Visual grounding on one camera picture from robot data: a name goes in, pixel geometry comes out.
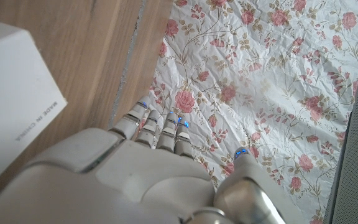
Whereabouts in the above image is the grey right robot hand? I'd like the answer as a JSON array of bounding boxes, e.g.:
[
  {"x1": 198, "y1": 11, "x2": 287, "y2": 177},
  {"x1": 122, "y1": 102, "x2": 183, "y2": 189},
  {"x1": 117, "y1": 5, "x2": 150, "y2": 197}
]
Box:
[{"x1": 0, "y1": 95, "x2": 307, "y2": 224}]

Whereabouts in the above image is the white stylus pen box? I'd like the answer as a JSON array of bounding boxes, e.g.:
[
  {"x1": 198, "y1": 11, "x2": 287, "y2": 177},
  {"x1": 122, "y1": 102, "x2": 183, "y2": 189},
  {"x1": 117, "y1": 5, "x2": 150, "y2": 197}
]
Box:
[{"x1": 0, "y1": 22, "x2": 68, "y2": 195}]

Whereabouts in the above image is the floral backdrop cloth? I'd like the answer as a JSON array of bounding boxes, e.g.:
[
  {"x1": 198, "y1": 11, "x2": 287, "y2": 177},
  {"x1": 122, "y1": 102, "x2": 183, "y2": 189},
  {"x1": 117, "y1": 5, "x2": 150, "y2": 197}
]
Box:
[{"x1": 149, "y1": 0, "x2": 358, "y2": 224}]

